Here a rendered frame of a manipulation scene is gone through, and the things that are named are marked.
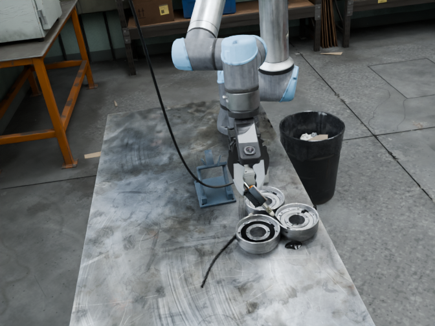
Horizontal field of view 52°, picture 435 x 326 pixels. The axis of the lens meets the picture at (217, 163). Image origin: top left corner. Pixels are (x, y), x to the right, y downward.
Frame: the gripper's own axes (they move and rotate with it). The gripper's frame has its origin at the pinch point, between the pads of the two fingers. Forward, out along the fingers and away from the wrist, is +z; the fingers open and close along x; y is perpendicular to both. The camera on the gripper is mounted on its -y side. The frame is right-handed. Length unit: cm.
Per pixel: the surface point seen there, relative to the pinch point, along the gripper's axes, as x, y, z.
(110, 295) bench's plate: 34.2, -13.5, 13.9
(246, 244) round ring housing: 2.8, -7.5, 9.6
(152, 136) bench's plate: 26, 57, 4
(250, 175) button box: -3.1, 19.3, 5.7
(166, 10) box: 19, 351, -11
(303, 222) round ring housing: -12.1, -2.8, 9.1
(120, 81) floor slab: 71, 337, 49
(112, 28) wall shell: 78, 403, 7
